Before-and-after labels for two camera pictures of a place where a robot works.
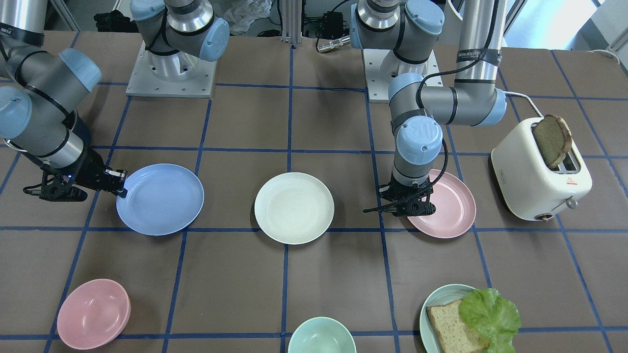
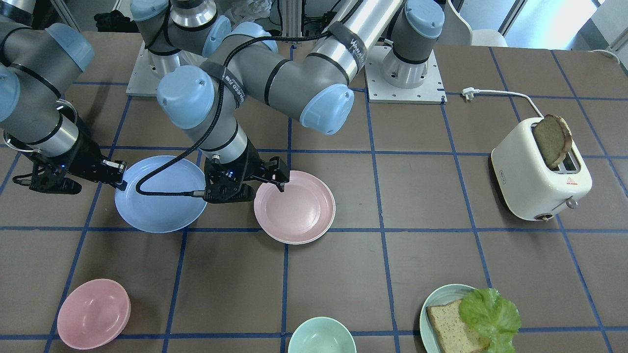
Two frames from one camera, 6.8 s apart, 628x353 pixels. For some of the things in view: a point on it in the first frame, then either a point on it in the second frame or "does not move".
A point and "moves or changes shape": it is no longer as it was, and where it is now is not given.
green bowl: [321, 335] does not move
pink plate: [455, 208] to [303, 213]
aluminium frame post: [291, 17] does not move
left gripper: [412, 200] to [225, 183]
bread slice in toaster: [554, 138] does not move
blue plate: [162, 199] moves or changes shape
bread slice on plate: [453, 336] does not move
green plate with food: [431, 341] does not move
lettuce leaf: [485, 312] does not move
